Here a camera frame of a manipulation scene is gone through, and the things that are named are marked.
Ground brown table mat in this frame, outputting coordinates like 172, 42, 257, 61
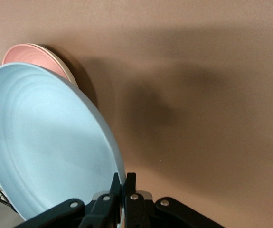
0, 0, 273, 228

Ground blue plate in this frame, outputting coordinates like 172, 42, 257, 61
0, 62, 127, 228

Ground pink plate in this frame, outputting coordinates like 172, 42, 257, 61
2, 43, 69, 80

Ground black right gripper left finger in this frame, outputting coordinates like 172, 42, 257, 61
15, 172, 122, 228

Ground beige plate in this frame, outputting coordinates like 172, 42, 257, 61
29, 43, 79, 89

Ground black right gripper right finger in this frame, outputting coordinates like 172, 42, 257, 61
123, 172, 225, 228

